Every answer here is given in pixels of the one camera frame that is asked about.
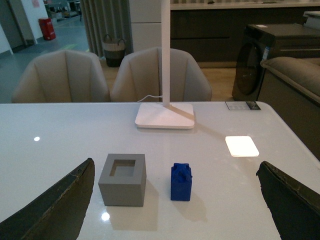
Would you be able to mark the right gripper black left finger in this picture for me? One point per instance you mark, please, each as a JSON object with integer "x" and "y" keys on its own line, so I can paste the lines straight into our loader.
{"x": 58, "y": 213}

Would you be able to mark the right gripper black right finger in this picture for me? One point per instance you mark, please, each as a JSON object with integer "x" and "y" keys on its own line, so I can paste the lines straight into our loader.
{"x": 294, "y": 207}

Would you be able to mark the gray cube base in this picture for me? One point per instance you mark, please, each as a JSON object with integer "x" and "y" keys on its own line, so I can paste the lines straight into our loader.
{"x": 123, "y": 180}

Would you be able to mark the blue block part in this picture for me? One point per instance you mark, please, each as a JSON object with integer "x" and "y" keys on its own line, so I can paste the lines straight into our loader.
{"x": 181, "y": 182}

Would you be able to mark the gray sofa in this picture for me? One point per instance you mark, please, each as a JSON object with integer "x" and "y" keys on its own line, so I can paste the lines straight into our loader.
{"x": 291, "y": 86}

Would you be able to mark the left beige chair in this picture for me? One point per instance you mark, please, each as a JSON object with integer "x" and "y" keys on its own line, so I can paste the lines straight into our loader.
{"x": 63, "y": 76}

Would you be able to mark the beige chair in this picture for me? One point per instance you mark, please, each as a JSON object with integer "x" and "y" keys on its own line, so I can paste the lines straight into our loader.
{"x": 63, "y": 76}
{"x": 139, "y": 78}

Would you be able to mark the white desk lamp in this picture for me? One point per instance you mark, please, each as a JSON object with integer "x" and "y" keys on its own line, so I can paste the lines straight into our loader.
{"x": 165, "y": 115}

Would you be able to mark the right beige chair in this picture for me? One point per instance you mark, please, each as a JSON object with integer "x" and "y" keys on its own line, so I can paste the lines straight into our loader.
{"x": 139, "y": 78}

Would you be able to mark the dark washing machine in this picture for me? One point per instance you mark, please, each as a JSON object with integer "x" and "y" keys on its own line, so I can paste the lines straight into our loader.
{"x": 267, "y": 41}

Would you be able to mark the red cabinet box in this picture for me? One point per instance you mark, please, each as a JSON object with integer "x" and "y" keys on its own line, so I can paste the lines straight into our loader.
{"x": 47, "y": 28}

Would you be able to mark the dark kitchen counter cabinet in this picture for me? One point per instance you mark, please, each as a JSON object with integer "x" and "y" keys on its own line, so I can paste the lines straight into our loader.
{"x": 212, "y": 30}

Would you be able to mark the gray curtain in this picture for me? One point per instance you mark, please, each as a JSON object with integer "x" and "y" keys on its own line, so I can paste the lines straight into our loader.
{"x": 106, "y": 17}

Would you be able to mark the white pillar cabinet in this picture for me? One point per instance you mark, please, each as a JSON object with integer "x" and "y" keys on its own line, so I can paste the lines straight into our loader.
{"x": 145, "y": 21}

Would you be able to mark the woven basket with handles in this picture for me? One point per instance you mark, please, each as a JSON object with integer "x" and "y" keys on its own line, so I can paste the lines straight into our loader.
{"x": 114, "y": 50}

